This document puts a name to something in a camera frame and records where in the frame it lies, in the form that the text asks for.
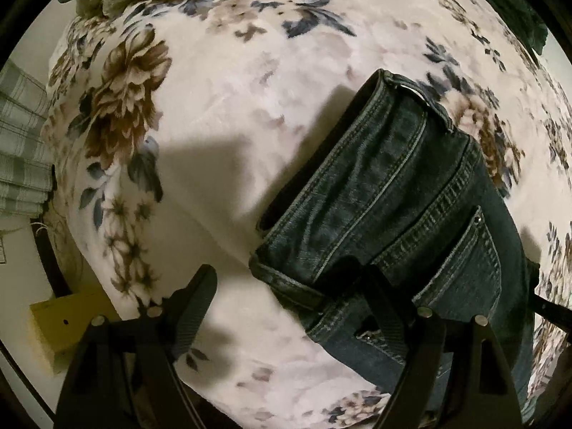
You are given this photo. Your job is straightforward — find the dark blue denim pants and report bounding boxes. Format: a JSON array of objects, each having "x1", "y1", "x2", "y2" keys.
[{"x1": 248, "y1": 69, "x2": 541, "y2": 427}]

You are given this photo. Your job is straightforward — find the dark green hanging cloth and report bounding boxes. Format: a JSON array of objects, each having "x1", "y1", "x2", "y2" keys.
[{"x1": 451, "y1": 0, "x2": 550, "y2": 56}]

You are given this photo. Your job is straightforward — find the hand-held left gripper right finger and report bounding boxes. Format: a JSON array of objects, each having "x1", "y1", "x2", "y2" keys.
[{"x1": 363, "y1": 265, "x2": 523, "y2": 429}]

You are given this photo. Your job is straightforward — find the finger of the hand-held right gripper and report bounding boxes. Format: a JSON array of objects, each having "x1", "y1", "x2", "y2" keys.
[{"x1": 532, "y1": 292, "x2": 572, "y2": 322}]

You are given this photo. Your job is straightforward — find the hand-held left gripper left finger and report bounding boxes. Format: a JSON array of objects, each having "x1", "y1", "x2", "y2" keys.
[{"x1": 54, "y1": 264, "x2": 218, "y2": 429}]

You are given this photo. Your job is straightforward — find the floral printed blanket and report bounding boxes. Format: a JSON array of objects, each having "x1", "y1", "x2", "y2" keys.
[{"x1": 41, "y1": 0, "x2": 572, "y2": 429}]

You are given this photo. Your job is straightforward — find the yellow wooden box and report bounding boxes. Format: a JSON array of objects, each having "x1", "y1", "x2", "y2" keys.
[{"x1": 29, "y1": 287, "x2": 118, "y2": 374}]

